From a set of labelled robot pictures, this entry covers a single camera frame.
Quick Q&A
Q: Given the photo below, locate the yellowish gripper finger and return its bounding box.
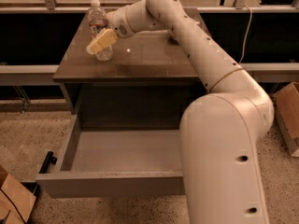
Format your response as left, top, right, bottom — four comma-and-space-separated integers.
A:
86, 29, 118, 55

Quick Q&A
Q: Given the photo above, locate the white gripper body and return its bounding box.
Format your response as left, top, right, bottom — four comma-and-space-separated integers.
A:
107, 8, 135, 38

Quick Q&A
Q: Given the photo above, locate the clear plastic water bottle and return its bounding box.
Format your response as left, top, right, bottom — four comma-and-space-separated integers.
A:
87, 0, 113, 62

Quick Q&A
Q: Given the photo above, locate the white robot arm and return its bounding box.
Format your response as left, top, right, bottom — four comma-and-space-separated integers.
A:
86, 0, 274, 224

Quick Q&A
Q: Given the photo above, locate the grey cabinet with glossy top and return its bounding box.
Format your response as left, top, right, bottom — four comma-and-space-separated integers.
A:
53, 19, 207, 130

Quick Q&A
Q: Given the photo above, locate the open grey top drawer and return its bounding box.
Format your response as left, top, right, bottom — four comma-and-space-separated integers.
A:
36, 84, 192, 198

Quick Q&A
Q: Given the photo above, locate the black bar on floor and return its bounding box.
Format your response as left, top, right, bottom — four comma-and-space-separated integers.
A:
39, 151, 57, 174

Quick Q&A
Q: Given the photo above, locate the cardboard box at left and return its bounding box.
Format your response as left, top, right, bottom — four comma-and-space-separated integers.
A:
0, 165, 36, 224

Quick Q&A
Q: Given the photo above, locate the metal railing frame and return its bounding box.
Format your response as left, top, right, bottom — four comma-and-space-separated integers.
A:
0, 0, 299, 16

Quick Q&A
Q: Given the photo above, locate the white cable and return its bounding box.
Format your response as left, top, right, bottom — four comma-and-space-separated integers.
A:
238, 5, 252, 64

